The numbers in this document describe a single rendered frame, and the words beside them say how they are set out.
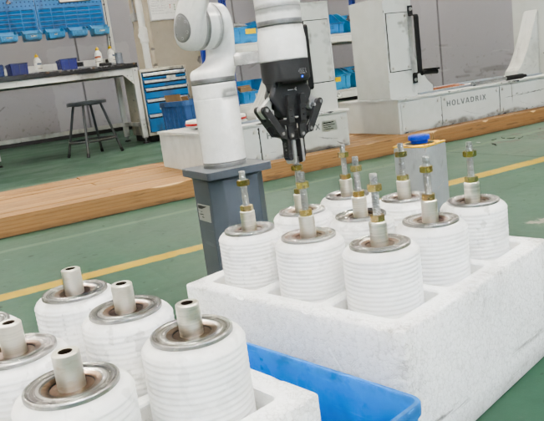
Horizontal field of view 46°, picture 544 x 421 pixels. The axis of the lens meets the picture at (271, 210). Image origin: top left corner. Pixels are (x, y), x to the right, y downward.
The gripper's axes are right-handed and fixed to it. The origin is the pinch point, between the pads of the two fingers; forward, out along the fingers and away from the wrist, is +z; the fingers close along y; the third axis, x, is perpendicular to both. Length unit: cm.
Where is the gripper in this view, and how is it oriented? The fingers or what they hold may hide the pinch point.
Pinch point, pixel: (294, 150)
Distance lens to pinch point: 102.7
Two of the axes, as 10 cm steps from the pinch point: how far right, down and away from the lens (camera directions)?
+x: -6.5, -0.8, 7.6
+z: 1.3, 9.7, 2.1
